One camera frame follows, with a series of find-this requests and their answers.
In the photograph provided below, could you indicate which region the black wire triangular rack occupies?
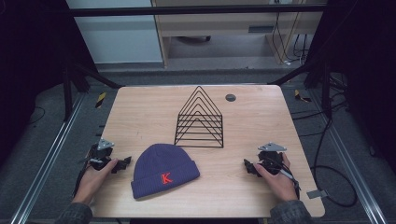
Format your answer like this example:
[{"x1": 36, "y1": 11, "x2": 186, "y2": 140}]
[{"x1": 173, "y1": 85, "x2": 225, "y2": 149}]

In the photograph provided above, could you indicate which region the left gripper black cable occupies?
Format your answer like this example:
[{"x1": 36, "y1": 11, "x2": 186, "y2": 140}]
[{"x1": 72, "y1": 151, "x2": 95, "y2": 199}]

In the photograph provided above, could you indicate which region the white cabinet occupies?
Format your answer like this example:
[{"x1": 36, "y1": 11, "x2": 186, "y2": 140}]
[{"x1": 65, "y1": 0, "x2": 164, "y2": 65}]

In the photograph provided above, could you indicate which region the person's left hand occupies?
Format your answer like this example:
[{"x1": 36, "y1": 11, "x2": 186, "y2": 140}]
[{"x1": 72, "y1": 158, "x2": 120, "y2": 205}]

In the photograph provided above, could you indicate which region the black looped floor cable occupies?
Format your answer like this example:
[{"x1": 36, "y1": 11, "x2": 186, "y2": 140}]
[{"x1": 310, "y1": 102, "x2": 359, "y2": 208}]

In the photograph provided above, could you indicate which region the light wooden desk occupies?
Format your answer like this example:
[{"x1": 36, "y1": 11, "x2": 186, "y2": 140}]
[{"x1": 150, "y1": 0, "x2": 329, "y2": 68}]

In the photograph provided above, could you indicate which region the thin black floor cable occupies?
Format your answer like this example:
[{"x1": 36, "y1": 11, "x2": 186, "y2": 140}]
[{"x1": 28, "y1": 105, "x2": 47, "y2": 126}]

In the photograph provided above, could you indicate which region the purple knitted beanie hat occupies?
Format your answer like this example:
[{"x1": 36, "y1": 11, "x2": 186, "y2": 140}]
[{"x1": 130, "y1": 143, "x2": 201, "y2": 201}]

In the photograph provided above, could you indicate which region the black horizontal frame bar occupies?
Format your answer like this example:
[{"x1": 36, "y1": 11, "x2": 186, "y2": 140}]
[{"x1": 66, "y1": 4, "x2": 329, "y2": 18}]

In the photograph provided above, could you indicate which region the yellow black striped tape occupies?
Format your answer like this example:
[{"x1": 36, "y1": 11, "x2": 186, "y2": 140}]
[
  {"x1": 293, "y1": 89, "x2": 313, "y2": 104},
  {"x1": 94, "y1": 91, "x2": 107, "y2": 109}
]

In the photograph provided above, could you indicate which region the black hanging cable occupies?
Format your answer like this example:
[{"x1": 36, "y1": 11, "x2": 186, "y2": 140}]
[{"x1": 271, "y1": 11, "x2": 286, "y2": 63}]

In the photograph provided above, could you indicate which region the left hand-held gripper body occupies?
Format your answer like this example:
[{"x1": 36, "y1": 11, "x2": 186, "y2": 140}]
[{"x1": 88, "y1": 137, "x2": 116, "y2": 172}]

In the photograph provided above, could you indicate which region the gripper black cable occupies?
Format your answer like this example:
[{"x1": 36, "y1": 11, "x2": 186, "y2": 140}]
[
  {"x1": 268, "y1": 157, "x2": 303, "y2": 201},
  {"x1": 72, "y1": 151, "x2": 95, "y2": 199}
]

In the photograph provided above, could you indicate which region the aluminium floor rail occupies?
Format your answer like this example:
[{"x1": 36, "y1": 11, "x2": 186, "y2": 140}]
[
  {"x1": 306, "y1": 90, "x2": 389, "y2": 224},
  {"x1": 8, "y1": 92, "x2": 86, "y2": 224}
]

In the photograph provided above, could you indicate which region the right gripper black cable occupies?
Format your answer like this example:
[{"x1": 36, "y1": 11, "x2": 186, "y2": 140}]
[{"x1": 268, "y1": 157, "x2": 303, "y2": 201}]

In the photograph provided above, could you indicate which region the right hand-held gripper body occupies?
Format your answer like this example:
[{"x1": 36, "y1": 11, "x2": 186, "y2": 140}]
[{"x1": 257, "y1": 141, "x2": 288, "y2": 175}]

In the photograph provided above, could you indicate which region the grey tape piece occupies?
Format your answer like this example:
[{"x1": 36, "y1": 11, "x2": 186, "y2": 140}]
[{"x1": 305, "y1": 189, "x2": 329, "y2": 201}]

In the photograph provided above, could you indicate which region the yellow hanging cable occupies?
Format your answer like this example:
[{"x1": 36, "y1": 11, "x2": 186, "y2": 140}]
[{"x1": 277, "y1": 12, "x2": 303, "y2": 64}]

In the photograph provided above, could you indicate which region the black curtain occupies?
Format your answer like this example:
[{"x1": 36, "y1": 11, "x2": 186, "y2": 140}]
[
  {"x1": 0, "y1": 0, "x2": 98, "y2": 171},
  {"x1": 306, "y1": 0, "x2": 396, "y2": 175}
]

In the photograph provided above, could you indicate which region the black metal stand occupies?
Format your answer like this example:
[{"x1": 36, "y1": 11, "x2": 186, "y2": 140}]
[
  {"x1": 266, "y1": 57, "x2": 332, "y2": 111},
  {"x1": 61, "y1": 58, "x2": 123, "y2": 123}
]

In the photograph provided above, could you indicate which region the person's right hand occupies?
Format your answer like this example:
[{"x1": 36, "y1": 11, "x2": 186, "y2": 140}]
[{"x1": 253, "y1": 151, "x2": 299, "y2": 203}]

